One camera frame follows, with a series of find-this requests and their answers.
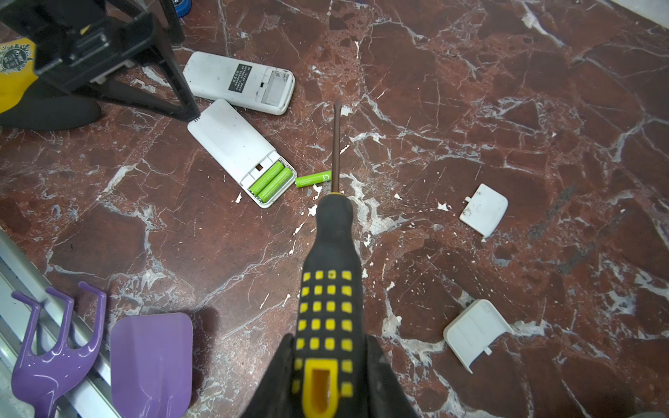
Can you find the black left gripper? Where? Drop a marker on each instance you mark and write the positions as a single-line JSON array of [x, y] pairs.
[[80, 45]]

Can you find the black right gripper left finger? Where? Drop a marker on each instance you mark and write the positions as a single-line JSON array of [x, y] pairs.
[[271, 398]]

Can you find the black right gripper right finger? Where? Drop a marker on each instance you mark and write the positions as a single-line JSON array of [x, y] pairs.
[[386, 397]]

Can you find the black yellow screwdriver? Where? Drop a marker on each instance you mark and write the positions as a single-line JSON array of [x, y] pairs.
[[329, 373]]

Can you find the white battery cover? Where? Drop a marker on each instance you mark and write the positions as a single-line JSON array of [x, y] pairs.
[[484, 210], [474, 330]]

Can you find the white air conditioner remote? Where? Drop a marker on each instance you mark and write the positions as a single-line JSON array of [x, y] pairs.
[[240, 150]]

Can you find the white remote with red buttons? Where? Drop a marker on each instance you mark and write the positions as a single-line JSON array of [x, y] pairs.
[[252, 86]]

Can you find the blue stapler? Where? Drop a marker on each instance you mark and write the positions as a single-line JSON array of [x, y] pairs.
[[182, 7]]

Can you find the yellow black work glove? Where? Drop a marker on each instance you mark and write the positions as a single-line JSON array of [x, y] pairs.
[[32, 104]]

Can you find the purple garden shovel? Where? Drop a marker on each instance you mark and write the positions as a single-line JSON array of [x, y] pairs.
[[152, 365]]

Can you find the purple garden fork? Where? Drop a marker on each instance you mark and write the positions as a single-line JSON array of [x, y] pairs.
[[40, 380]]

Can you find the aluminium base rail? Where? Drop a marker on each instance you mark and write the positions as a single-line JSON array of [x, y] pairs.
[[92, 397]]

